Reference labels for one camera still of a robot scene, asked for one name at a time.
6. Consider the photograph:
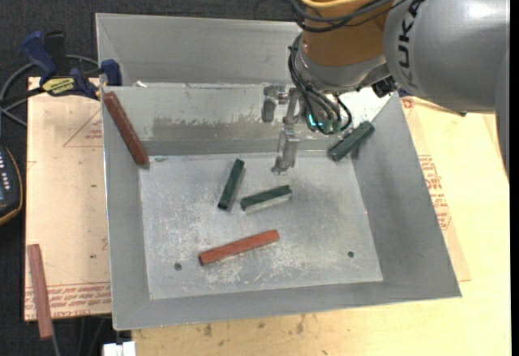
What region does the black cylinder on white bracket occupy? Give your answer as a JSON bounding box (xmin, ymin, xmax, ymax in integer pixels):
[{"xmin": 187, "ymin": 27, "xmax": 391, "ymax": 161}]
[{"xmin": 369, "ymin": 75, "xmax": 398, "ymax": 100}]

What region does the brown cardboard board red print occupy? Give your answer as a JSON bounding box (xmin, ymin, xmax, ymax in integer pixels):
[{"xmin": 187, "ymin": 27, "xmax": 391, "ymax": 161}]
[{"xmin": 24, "ymin": 76, "xmax": 474, "ymax": 323}]

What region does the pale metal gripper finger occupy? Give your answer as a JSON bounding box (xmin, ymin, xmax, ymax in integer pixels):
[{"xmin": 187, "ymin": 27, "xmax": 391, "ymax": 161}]
[
  {"xmin": 285, "ymin": 136, "xmax": 302, "ymax": 171},
  {"xmin": 270, "ymin": 131, "xmax": 290, "ymax": 176}
]

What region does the grey metal bin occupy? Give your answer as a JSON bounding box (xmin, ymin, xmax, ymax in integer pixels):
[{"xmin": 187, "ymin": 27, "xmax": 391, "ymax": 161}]
[{"xmin": 95, "ymin": 12, "xmax": 463, "ymax": 332}]

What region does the dark green flat block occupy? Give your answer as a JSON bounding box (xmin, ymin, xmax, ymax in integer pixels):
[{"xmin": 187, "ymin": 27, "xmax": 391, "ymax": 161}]
[
  {"xmin": 217, "ymin": 157, "xmax": 247, "ymax": 212},
  {"xmin": 327, "ymin": 120, "xmax": 376, "ymax": 162},
  {"xmin": 239, "ymin": 184, "xmax": 294, "ymax": 215}
]

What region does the red-brown flat block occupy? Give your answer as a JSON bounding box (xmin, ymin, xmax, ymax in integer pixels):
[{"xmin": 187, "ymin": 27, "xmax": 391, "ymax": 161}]
[
  {"xmin": 26, "ymin": 243, "xmax": 55, "ymax": 341},
  {"xmin": 198, "ymin": 229, "xmax": 281, "ymax": 268},
  {"xmin": 102, "ymin": 91, "xmax": 151, "ymax": 166}
]

